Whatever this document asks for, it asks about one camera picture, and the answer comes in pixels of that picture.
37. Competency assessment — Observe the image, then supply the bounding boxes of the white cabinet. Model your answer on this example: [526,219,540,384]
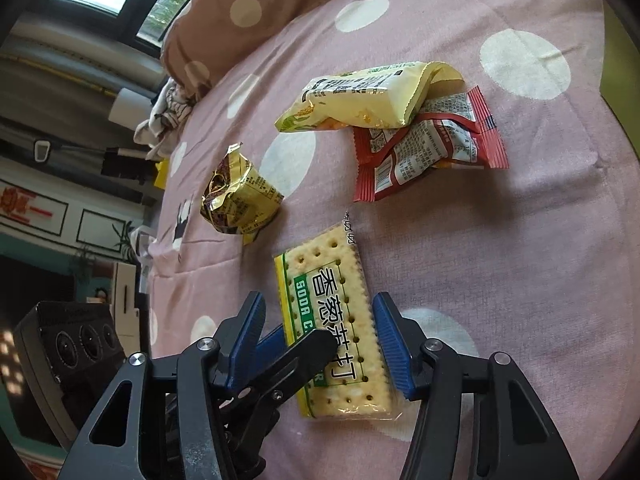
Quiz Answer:
[112,260,141,341]

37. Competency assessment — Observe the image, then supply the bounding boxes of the white paper roll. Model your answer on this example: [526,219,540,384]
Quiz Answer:
[109,87,153,128]

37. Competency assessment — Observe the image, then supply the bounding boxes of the pink dotted pillow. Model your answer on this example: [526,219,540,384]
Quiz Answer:
[160,0,451,91]

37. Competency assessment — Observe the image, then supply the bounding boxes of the green cardboard box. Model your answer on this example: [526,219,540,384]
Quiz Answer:
[600,0,640,171]

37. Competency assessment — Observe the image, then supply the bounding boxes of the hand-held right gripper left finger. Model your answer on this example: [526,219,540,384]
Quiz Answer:
[56,291,267,480]

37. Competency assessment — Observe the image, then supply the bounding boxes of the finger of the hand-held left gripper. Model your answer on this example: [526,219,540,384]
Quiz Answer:
[255,324,291,368]
[220,330,338,480]

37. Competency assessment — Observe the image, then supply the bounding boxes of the white shopping bag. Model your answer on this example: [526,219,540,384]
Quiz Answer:
[129,227,156,281]

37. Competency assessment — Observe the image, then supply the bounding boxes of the pale yellow snack packet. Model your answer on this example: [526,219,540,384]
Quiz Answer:
[274,61,465,133]

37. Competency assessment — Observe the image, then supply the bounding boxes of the pink dotted bed sheet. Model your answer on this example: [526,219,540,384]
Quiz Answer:
[147,0,636,480]

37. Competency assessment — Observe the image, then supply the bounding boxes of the framed red wall sign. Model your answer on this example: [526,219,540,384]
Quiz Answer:
[0,177,68,238]

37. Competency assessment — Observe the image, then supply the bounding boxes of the red white snack packet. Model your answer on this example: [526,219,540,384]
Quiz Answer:
[420,86,510,170]
[352,110,483,203]

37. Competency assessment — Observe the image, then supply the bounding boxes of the soda cracker packet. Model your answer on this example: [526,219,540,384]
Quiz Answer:
[272,212,396,421]

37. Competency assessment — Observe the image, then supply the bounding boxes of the brown gold snack packet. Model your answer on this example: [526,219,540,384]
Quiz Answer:
[200,142,285,247]

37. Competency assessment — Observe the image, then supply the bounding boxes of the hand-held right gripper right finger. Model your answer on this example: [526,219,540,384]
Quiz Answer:
[372,292,581,480]

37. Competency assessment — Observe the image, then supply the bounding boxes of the green potted plant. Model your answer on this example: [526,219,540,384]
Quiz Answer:
[72,220,136,286]

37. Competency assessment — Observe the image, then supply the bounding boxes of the striped white cloth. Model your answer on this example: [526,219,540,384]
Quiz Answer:
[134,79,198,161]

